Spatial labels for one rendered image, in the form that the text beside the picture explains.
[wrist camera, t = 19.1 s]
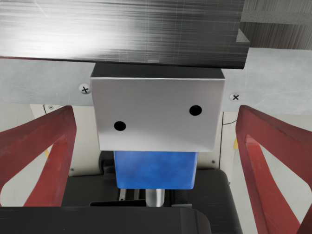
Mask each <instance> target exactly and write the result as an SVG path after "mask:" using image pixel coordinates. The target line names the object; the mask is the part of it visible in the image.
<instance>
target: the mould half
mask: <svg viewBox="0 0 312 234"><path fill-rule="evenodd" d="M244 2H245V0H0V59H26V60H46V61H67V62H87V63H108V64H128V65H158V66H178V67H199V68H220V69H240V70H243V69H244V67H245V63H246V59H247V54H248V50H249V47H250V43H247V42H236V39H237V35H238V30H239V26H240V21H241V16H242V11H243V7H244Z"/></svg>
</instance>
